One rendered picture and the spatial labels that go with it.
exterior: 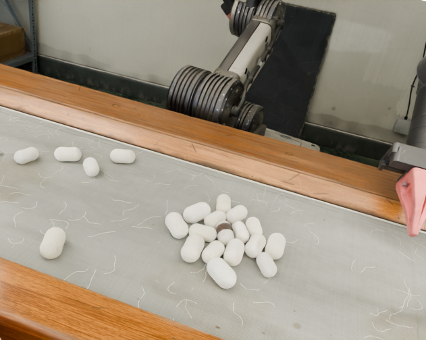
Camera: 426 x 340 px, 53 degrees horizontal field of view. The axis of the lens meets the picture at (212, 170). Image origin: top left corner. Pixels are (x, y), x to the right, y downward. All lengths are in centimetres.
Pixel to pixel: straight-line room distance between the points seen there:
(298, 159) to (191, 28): 200
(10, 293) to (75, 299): 5
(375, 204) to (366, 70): 193
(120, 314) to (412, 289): 33
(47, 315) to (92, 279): 7
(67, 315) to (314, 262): 28
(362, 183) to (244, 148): 18
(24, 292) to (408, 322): 37
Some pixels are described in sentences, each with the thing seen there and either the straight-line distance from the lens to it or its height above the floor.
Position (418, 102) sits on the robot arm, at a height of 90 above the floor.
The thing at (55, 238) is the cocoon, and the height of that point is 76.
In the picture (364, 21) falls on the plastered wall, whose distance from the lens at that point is 248.
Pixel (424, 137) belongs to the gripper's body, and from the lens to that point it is 59.
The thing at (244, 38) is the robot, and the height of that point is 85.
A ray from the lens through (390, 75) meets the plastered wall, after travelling 255.
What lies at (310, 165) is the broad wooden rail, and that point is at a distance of 66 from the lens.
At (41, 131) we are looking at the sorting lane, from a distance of 71.
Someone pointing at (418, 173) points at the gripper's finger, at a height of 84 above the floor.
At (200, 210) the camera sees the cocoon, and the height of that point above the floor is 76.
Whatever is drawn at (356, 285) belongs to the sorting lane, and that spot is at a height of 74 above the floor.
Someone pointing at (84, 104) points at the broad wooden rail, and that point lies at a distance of 74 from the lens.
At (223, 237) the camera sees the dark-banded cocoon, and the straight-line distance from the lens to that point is 49.
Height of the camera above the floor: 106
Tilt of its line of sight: 30 degrees down
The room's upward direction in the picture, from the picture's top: 11 degrees clockwise
